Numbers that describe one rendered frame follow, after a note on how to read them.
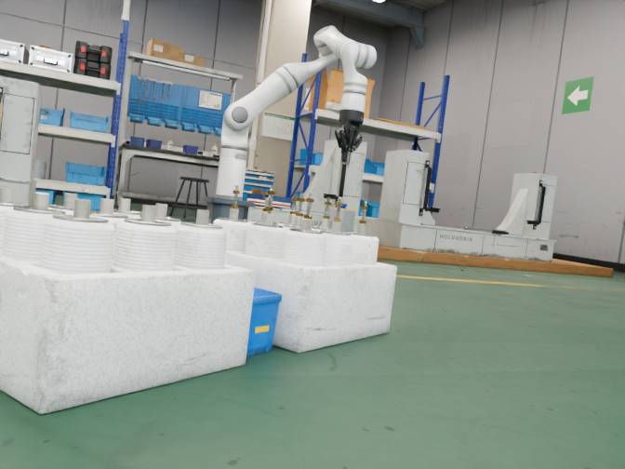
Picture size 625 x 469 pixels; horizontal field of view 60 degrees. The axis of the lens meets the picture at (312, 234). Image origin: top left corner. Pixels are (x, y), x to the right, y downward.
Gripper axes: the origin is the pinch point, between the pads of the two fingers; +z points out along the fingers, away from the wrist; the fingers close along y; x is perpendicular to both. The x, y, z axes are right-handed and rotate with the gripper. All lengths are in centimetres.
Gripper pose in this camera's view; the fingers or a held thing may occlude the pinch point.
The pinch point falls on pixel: (346, 157)
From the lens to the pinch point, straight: 168.1
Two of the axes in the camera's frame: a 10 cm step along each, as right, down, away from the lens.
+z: -1.2, 9.9, 0.5
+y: 6.0, 0.3, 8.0
